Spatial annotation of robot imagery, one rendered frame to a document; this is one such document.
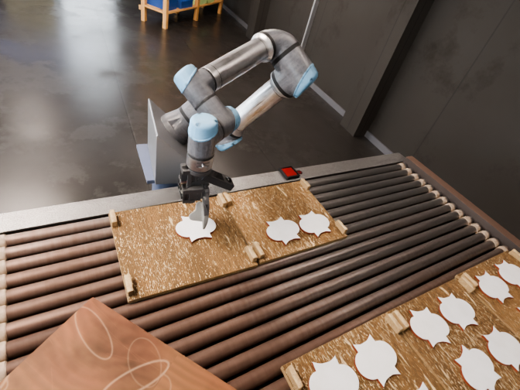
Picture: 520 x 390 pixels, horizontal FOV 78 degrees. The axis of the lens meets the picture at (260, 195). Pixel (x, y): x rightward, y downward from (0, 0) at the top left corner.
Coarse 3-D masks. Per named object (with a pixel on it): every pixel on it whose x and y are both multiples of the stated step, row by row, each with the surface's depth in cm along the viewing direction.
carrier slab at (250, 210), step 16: (240, 192) 134; (256, 192) 136; (272, 192) 139; (288, 192) 141; (304, 192) 144; (240, 208) 127; (256, 208) 129; (272, 208) 131; (288, 208) 133; (304, 208) 136; (320, 208) 138; (240, 224) 120; (256, 224) 122; (256, 240) 116; (304, 240) 122; (320, 240) 124; (336, 240) 127; (272, 256) 113
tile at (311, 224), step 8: (304, 216) 130; (312, 216) 132; (320, 216) 133; (304, 224) 127; (312, 224) 128; (320, 224) 129; (328, 224) 130; (304, 232) 125; (312, 232) 124; (320, 232) 126; (328, 232) 128
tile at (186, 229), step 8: (176, 224) 112; (184, 224) 113; (192, 224) 113; (200, 224) 114; (208, 224) 115; (176, 232) 110; (184, 232) 110; (192, 232) 111; (200, 232) 112; (208, 232) 112; (192, 240) 108
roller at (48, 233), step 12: (384, 168) 180; (396, 168) 185; (312, 180) 155; (324, 180) 158; (336, 180) 162; (48, 228) 102; (60, 228) 103; (72, 228) 105; (84, 228) 106; (96, 228) 108; (0, 240) 95; (12, 240) 97; (24, 240) 98; (36, 240) 100
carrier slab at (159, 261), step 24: (120, 216) 110; (144, 216) 113; (168, 216) 115; (216, 216) 121; (120, 240) 103; (144, 240) 105; (168, 240) 107; (216, 240) 112; (240, 240) 115; (120, 264) 97; (144, 264) 99; (168, 264) 101; (192, 264) 103; (216, 264) 105; (240, 264) 107; (144, 288) 93; (168, 288) 95
